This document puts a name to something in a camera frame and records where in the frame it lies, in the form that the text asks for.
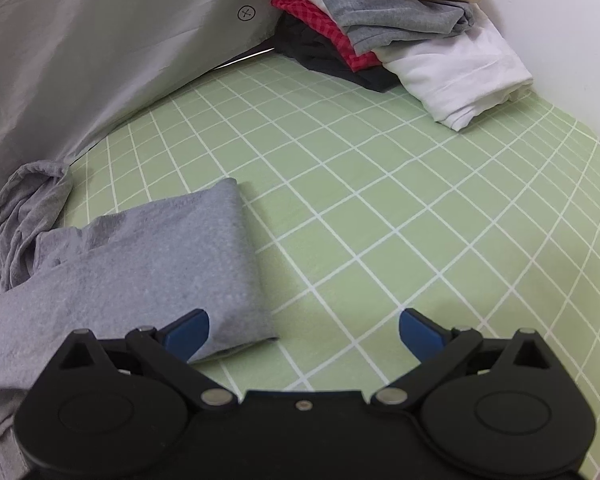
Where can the white folded garment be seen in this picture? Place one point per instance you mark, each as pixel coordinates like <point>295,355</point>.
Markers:
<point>460,75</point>

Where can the grey zip hoodie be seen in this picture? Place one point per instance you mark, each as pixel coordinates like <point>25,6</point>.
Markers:
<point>145,270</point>

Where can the green checked bed sheet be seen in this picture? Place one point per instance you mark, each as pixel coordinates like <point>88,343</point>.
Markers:
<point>405,200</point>

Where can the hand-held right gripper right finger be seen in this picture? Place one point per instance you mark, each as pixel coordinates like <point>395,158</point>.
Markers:
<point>421,334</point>

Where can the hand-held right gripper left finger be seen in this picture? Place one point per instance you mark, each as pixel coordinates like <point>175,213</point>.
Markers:
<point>185,334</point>

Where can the black garment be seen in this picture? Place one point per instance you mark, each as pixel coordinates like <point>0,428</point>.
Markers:
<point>325,60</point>

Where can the white carrot print quilt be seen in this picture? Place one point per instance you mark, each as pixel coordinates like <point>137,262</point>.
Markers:
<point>105,50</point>

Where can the thin grey crumpled garment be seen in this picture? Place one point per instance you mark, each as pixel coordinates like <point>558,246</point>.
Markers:
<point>20,210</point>

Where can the grey folded garment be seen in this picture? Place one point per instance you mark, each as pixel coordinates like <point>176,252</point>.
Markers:
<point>375,15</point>

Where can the shiny metal strip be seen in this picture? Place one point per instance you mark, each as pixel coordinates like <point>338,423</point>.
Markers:
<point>245,57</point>

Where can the red checked garment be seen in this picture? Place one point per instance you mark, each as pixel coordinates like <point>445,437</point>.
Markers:
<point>325,32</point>

